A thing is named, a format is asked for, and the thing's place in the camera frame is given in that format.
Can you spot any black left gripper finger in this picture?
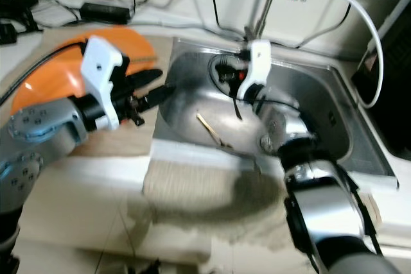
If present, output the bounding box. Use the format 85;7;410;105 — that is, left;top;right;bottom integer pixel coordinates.
134;87;175;113
125;67;165;90

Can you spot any orange plastic plate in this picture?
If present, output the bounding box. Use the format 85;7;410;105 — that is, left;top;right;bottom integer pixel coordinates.
9;26;159;118

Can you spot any wooden chopstick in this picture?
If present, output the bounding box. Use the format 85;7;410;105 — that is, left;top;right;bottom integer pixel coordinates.
195;113;229;148

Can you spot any metal sink drain strainer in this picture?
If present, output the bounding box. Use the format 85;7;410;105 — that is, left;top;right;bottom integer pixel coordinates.
259;133;284;155

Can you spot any chrome faucet pipe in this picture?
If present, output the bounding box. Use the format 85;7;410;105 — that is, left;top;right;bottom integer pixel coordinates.
243;0;287;47

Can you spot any black power adapter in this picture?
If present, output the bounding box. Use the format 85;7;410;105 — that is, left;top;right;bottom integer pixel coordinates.
80;2;131;25

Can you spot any stainless steel sink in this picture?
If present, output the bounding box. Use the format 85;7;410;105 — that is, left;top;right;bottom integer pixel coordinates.
152;36;399;192

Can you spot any beige fringed towel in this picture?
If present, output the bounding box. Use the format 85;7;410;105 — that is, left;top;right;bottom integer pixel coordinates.
141;158;297;250

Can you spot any black power strip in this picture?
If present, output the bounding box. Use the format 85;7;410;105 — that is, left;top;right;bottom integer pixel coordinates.
0;22;19;46

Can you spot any white base cabinet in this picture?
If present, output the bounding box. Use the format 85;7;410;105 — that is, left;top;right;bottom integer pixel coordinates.
13;183;297;274

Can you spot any black countertop appliance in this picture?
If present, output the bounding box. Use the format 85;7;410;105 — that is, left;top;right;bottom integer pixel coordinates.
351;4;411;160

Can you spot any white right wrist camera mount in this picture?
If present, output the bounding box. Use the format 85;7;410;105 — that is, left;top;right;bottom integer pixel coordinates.
237;39;272;102

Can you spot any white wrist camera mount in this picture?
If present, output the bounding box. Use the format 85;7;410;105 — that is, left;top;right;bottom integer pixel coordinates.
80;35;128;131
237;39;272;102

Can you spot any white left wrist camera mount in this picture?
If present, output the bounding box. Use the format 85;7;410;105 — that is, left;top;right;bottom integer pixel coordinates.
80;35;128;131

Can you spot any white water hose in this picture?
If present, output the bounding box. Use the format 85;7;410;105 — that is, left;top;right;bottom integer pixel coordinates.
314;0;387;110

